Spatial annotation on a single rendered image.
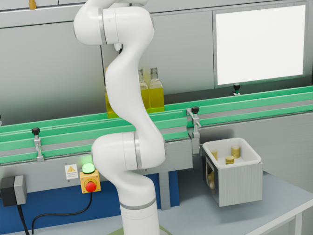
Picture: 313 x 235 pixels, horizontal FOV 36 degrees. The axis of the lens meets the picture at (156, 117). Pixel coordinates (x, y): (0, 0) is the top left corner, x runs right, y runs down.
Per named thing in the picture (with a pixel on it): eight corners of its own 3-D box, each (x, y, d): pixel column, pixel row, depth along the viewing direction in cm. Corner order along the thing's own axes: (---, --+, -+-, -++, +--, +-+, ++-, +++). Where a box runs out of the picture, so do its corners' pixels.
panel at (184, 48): (302, 75, 223) (305, 0, 211) (305, 77, 220) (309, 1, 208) (107, 100, 210) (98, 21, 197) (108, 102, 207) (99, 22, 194)
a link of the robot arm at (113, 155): (157, 207, 153) (149, 139, 144) (98, 214, 153) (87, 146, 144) (154, 188, 164) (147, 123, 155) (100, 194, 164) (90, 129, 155)
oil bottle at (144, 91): (149, 126, 205) (146, 78, 197) (152, 131, 199) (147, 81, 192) (136, 128, 204) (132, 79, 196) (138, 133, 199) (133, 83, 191)
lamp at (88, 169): (94, 168, 185) (93, 161, 184) (95, 173, 181) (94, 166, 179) (82, 169, 184) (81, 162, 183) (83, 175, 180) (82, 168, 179)
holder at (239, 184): (237, 167, 209) (237, 134, 204) (262, 199, 184) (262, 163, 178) (199, 173, 207) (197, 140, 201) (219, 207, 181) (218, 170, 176)
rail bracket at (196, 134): (193, 126, 200) (191, 98, 196) (204, 142, 185) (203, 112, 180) (186, 127, 200) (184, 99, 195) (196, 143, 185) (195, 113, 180)
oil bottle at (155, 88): (163, 125, 205) (159, 76, 197) (166, 130, 200) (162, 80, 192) (150, 127, 204) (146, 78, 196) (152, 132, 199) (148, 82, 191)
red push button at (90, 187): (95, 178, 180) (95, 182, 177) (96, 187, 182) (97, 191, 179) (84, 179, 180) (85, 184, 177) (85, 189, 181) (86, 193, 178)
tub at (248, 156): (242, 155, 201) (241, 136, 198) (263, 181, 181) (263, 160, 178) (201, 162, 199) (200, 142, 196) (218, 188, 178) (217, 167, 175)
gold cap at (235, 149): (237, 149, 194) (237, 159, 195) (241, 146, 196) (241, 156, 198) (229, 148, 196) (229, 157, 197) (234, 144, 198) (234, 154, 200)
